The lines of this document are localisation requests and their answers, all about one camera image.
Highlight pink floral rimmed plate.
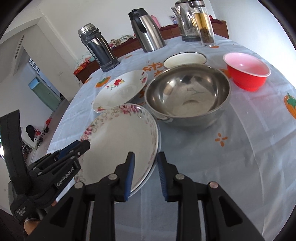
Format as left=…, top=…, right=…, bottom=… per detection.
left=75, top=103, right=159, bottom=195

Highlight green door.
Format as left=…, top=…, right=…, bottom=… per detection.
left=28, top=78, right=61, bottom=111

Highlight stainless electric kettle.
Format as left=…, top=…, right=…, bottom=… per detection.
left=171, top=0, right=201, bottom=42

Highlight hand holding left gripper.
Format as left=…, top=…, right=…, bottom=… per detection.
left=23, top=218, right=41, bottom=237

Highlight black steel thermos flask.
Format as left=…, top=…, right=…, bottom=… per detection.
left=78, top=23, right=120, bottom=72

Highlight white plate red roses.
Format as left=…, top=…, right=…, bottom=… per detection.
left=92, top=70, right=148, bottom=113

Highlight white enamel bowl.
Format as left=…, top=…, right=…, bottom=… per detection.
left=163, top=52, right=207, bottom=69

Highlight light blue persimmon tablecloth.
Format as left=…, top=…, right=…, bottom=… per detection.
left=48, top=36, right=295, bottom=240

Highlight stainless steel carafe black handle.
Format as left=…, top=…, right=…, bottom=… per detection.
left=128, top=8, right=166, bottom=53

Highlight dark brown sideboard cabinet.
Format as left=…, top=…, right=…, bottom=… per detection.
left=74, top=20, right=229, bottom=83

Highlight pink thermos bottle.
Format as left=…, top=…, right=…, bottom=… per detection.
left=151, top=15, right=161, bottom=29

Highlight red plastic bowl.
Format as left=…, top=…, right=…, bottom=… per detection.
left=223, top=52, right=271, bottom=92

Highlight glass tea bottle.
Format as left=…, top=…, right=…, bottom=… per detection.
left=189, top=1, right=216, bottom=47

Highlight black red ride-on toy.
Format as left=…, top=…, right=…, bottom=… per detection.
left=26, top=118, right=52, bottom=147

